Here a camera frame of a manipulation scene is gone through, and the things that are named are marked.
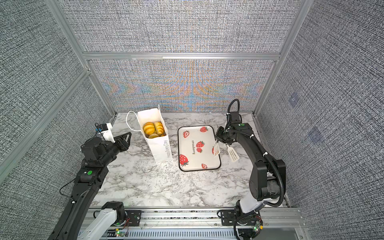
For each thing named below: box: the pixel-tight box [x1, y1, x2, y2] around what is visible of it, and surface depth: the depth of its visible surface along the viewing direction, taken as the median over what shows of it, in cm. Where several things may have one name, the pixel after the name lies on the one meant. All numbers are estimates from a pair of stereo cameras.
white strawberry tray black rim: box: [177, 125, 221, 172], surface depth 102 cm
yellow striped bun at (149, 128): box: [143, 122, 156, 138], surface depth 90 cm
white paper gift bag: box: [154, 104, 173, 164], surface depth 84 cm
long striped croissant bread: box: [154, 121, 166, 136], surface depth 87 cm
